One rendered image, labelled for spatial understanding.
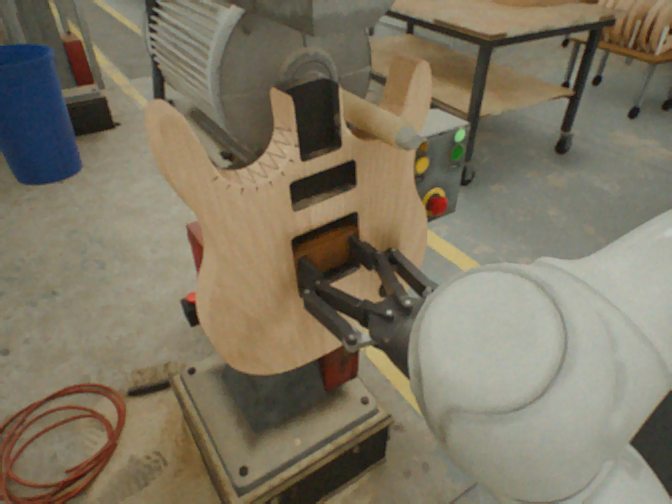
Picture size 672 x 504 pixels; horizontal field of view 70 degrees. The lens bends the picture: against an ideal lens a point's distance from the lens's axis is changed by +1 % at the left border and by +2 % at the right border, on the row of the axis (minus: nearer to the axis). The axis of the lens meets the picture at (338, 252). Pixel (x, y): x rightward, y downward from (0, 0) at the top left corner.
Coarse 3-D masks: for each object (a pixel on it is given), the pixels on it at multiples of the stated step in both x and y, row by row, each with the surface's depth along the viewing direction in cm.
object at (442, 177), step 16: (432, 112) 94; (432, 128) 88; (448, 128) 88; (464, 128) 90; (432, 144) 87; (448, 144) 89; (464, 144) 92; (416, 160) 86; (432, 160) 89; (448, 160) 91; (416, 176) 89; (432, 176) 91; (448, 176) 94; (432, 192) 93; (448, 192) 97; (448, 208) 99
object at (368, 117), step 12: (348, 96) 59; (348, 108) 58; (360, 108) 57; (372, 108) 56; (348, 120) 59; (360, 120) 57; (372, 120) 55; (384, 120) 54; (396, 120) 53; (372, 132) 56; (384, 132) 54; (396, 132) 53; (396, 144) 54
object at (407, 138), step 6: (402, 132) 52; (408, 132) 52; (414, 132) 52; (396, 138) 53; (402, 138) 52; (408, 138) 52; (414, 138) 52; (402, 144) 52; (408, 144) 52; (414, 144) 52; (408, 150) 53
